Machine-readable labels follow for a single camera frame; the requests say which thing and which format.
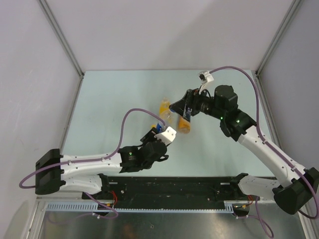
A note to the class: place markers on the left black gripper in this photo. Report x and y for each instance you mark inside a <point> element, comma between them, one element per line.
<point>150,136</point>

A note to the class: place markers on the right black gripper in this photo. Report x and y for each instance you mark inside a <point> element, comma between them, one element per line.
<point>191,99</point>

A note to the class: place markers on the yellow juice bottle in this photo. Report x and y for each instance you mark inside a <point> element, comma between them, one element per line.
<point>164,106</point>

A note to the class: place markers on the clear Pepsi bottle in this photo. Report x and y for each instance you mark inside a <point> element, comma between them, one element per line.
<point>166,120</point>

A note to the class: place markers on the orange Pocari Sweat bottle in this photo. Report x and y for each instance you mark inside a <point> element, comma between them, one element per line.
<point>183,126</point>

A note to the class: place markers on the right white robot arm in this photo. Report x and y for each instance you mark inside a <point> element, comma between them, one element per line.
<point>293,185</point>

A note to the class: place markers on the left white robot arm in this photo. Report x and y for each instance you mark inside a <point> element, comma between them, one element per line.
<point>89,174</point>

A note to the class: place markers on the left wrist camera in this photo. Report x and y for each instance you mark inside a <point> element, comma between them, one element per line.
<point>167,136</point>

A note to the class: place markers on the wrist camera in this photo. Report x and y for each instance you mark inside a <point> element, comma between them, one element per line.
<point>167,136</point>
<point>206,78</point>

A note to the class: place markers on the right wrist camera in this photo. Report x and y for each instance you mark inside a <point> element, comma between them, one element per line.
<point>206,78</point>

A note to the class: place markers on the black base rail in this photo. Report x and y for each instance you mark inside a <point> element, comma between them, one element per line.
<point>171,193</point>

